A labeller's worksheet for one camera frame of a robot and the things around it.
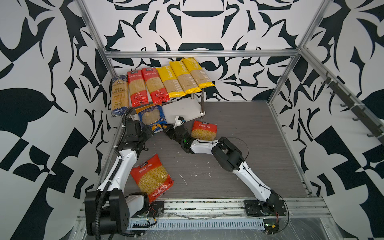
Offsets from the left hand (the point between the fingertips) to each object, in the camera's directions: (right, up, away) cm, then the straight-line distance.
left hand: (145, 128), depth 85 cm
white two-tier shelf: (+22, +14, +23) cm, 35 cm away
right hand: (+6, +2, +7) cm, 9 cm away
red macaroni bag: (+5, -26, -5) cm, 27 cm away
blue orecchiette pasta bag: (+1, +7, +13) cm, 15 cm away
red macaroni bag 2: (+34, -3, +14) cm, 37 cm away
